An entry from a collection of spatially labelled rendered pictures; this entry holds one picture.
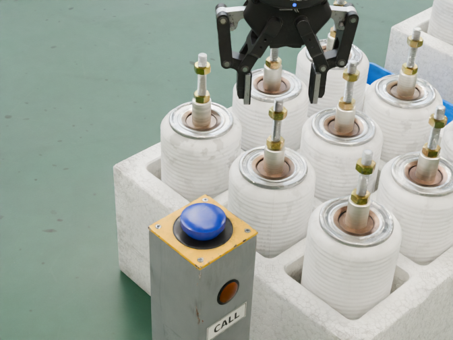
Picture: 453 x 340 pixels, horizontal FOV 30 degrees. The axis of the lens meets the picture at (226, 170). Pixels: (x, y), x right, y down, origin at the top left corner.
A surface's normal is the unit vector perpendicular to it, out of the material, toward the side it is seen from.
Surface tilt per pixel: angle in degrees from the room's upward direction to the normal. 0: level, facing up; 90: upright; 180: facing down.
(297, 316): 90
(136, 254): 90
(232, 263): 90
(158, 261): 90
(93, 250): 0
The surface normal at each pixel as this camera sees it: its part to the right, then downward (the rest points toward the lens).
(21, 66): 0.04, -0.79
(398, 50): -0.73, 0.40
